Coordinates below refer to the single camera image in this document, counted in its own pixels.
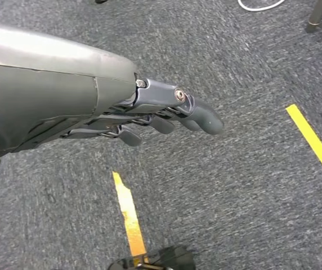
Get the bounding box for steel workbench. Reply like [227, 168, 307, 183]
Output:
[306, 0, 322, 34]

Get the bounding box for yellow floor tape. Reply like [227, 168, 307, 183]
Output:
[112, 171, 147, 266]
[286, 103, 322, 192]

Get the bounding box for dark robot left foot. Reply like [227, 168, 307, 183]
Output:
[107, 245, 197, 270]

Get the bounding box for white cable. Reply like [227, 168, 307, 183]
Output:
[237, 0, 286, 12]

